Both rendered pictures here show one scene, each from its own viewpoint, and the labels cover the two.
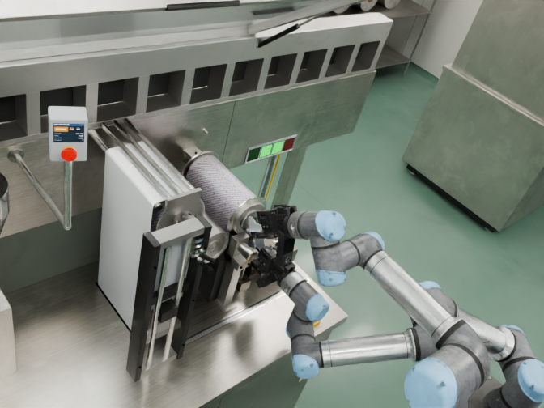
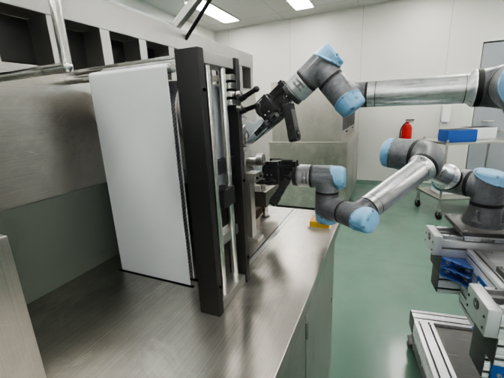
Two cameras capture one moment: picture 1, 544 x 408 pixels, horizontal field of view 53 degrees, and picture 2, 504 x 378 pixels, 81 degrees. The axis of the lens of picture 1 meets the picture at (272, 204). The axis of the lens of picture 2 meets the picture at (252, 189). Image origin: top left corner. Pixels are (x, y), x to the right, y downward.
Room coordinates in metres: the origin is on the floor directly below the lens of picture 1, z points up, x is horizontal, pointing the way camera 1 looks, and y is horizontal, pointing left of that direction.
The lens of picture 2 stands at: (0.30, 0.27, 1.33)
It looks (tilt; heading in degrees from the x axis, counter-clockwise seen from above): 15 degrees down; 346
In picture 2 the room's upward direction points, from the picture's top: 3 degrees counter-clockwise
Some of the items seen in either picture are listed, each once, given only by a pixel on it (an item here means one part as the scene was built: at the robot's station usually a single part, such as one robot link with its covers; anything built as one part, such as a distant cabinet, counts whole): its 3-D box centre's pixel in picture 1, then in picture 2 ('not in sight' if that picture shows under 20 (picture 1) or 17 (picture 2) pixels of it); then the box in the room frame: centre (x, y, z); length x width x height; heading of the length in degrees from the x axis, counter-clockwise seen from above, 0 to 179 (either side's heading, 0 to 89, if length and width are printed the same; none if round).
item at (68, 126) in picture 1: (68, 136); not in sight; (0.86, 0.42, 1.66); 0.07 x 0.07 x 0.10; 31
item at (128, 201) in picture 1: (120, 238); (134, 180); (1.11, 0.39, 1.17); 0.34 x 0.05 x 0.54; 51
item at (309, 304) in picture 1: (309, 302); (328, 178); (1.15, -0.20, 1.11); 0.11 x 0.08 x 0.09; 51
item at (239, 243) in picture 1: (235, 274); (251, 196); (1.22, 0.05, 1.05); 0.06 x 0.05 x 0.31; 51
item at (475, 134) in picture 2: not in sight; (467, 171); (3.01, -3.08, 0.51); 0.91 x 0.58 x 1.02; 73
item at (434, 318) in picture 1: (416, 301); (426, 91); (1.02, -0.42, 1.36); 0.49 x 0.11 x 0.12; 48
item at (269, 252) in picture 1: (276, 265); (280, 172); (1.25, -0.07, 1.12); 0.12 x 0.08 x 0.09; 51
